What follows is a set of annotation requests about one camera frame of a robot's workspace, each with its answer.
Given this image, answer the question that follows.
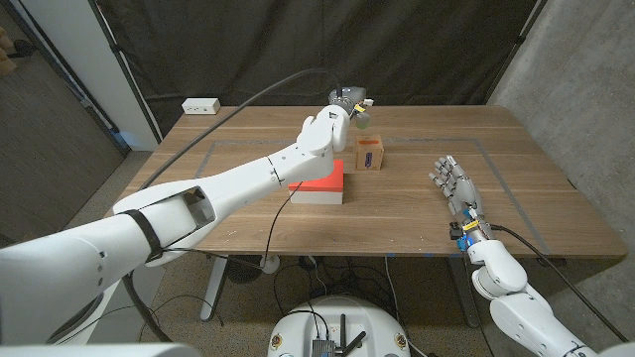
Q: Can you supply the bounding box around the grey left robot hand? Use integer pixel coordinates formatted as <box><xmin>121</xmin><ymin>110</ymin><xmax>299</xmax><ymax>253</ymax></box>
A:
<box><xmin>328</xmin><ymin>86</ymin><xmax>374</xmax><ymax>132</ymax></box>

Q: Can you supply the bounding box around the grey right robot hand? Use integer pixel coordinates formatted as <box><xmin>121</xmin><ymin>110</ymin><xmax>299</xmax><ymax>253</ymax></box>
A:
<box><xmin>429</xmin><ymin>155</ymin><xmax>492</xmax><ymax>249</ymax></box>

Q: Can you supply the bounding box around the cardboard box with slot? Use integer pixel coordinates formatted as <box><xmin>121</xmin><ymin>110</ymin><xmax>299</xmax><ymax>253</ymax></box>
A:
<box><xmin>353</xmin><ymin>134</ymin><xmax>385</xmax><ymax>172</ymax></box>

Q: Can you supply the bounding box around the red lidded white box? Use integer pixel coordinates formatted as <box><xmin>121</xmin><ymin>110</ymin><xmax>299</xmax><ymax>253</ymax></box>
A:
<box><xmin>288</xmin><ymin>159</ymin><xmax>345</xmax><ymax>205</ymax></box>

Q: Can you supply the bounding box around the black backdrop curtain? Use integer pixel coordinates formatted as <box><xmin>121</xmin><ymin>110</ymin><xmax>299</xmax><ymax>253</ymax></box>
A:
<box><xmin>93</xmin><ymin>0</ymin><xmax>547</xmax><ymax>138</ymax></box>

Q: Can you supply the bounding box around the grey table leg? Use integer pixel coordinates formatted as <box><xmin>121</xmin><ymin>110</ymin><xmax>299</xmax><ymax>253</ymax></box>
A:
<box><xmin>445</xmin><ymin>256</ymin><xmax>481</xmax><ymax>329</ymax></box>

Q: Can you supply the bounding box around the white power strip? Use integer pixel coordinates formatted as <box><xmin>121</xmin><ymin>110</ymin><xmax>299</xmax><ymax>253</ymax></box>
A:
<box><xmin>181</xmin><ymin>97</ymin><xmax>221</xmax><ymax>116</ymax></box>

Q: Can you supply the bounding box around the black backdrop stand pole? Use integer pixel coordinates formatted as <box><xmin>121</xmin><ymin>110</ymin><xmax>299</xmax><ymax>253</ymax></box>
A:
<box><xmin>483</xmin><ymin>0</ymin><xmax>550</xmax><ymax>106</ymax></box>
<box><xmin>88</xmin><ymin>0</ymin><xmax>164</xmax><ymax>145</ymax></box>

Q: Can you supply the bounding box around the white round table foot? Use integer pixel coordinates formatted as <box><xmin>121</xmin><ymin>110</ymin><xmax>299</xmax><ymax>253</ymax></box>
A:
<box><xmin>259</xmin><ymin>254</ymin><xmax>281</xmax><ymax>276</ymax></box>

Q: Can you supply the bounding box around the black round floor fan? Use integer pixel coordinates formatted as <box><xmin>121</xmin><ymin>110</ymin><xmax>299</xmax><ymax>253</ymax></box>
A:
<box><xmin>226</xmin><ymin>255</ymin><xmax>263</xmax><ymax>286</ymax></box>

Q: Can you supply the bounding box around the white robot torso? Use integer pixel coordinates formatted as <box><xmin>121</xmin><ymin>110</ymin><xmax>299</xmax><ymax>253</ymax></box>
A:
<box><xmin>267</xmin><ymin>296</ymin><xmax>412</xmax><ymax>357</ymax></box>

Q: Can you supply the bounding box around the white table leg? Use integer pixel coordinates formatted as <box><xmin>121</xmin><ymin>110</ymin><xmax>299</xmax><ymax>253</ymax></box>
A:
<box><xmin>199</xmin><ymin>255</ymin><xmax>229</xmax><ymax>321</ymax></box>

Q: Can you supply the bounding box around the white robot head edge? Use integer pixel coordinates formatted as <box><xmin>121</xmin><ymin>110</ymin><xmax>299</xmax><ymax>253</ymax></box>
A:
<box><xmin>0</xmin><ymin>342</ymin><xmax>202</xmax><ymax>357</ymax></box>

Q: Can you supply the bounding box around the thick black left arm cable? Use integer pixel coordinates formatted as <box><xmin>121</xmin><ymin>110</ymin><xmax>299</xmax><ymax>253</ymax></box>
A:
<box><xmin>121</xmin><ymin>67</ymin><xmax>343</xmax><ymax>344</ymax></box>

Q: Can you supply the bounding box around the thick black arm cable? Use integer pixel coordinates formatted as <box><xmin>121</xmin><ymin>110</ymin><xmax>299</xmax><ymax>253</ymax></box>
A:
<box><xmin>490</xmin><ymin>224</ymin><xmax>629</xmax><ymax>343</ymax></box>
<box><xmin>121</xmin><ymin>67</ymin><xmax>343</xmax><ymax>344</ymax></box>

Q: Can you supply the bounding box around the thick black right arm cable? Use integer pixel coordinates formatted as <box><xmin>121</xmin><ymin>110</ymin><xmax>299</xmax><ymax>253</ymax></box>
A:
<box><xmin>490</xmin><ymin>224</ymin><xmax>629</xmax><ymax>343</ymax></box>

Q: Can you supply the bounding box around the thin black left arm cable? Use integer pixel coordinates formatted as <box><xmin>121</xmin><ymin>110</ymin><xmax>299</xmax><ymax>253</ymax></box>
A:
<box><xmin>163</xmin><ymin>180</ymin><xmax>305</xmax><ymax>272</ymax></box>

